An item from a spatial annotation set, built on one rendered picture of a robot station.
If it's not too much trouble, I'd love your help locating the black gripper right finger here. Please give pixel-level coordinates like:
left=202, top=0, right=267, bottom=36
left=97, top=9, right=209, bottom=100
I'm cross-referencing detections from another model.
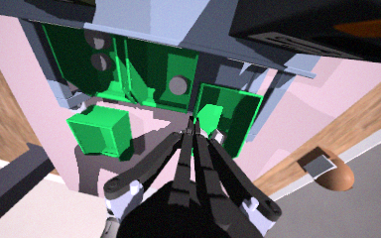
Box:
left=192, top=117, right=282, bottom=237

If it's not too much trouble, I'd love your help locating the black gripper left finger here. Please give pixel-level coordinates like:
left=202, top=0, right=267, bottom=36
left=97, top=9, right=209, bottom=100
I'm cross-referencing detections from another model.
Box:
left=103, top=116, right=194, bottom=227

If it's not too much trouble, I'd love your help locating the grey metal shelf rack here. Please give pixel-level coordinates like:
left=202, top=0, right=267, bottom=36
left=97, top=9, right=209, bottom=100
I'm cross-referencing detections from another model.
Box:
left=0, top=0, right=321, bottom=143

